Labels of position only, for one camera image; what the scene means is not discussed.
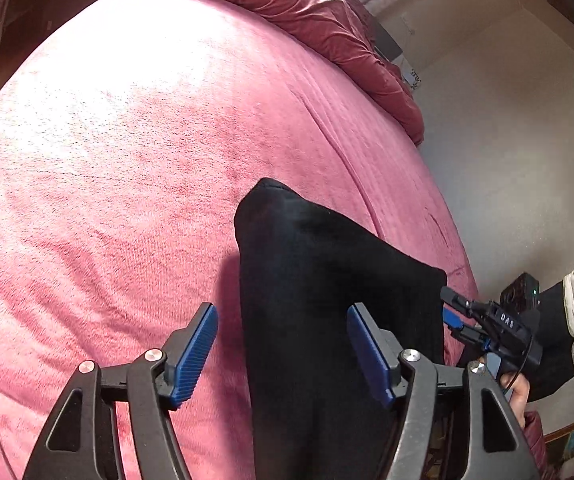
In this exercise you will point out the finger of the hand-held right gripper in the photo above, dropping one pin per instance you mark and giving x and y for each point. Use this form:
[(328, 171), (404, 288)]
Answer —
[(459, 301), (452, 319)]

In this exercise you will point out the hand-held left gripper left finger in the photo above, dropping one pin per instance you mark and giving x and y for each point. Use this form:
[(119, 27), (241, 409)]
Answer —
[(194, 355)]

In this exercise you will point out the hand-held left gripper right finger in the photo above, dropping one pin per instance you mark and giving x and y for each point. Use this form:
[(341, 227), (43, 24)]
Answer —
[(367, 355)]

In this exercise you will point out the black pants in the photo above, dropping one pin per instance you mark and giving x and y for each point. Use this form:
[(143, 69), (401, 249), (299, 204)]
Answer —
[(307, 310)]

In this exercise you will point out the person's right forearm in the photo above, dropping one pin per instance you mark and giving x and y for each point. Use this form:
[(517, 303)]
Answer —
[(554, 340)]

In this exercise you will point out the person's right hand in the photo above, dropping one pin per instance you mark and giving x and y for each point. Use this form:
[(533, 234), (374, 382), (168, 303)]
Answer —
[(517, 397)]

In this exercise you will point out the maroon padded garment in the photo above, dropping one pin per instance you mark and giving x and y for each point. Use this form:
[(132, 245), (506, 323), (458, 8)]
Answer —
[(536, 445)]

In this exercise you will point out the pink bed sheet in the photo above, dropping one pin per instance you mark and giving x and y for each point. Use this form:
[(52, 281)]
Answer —
[(117, 160)]

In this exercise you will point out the dark headboard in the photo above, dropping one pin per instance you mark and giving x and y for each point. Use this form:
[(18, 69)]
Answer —
[(387, 40)]

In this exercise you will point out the dark pink quilt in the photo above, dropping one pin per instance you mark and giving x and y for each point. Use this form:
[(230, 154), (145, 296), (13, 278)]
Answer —
[(317, 25)]

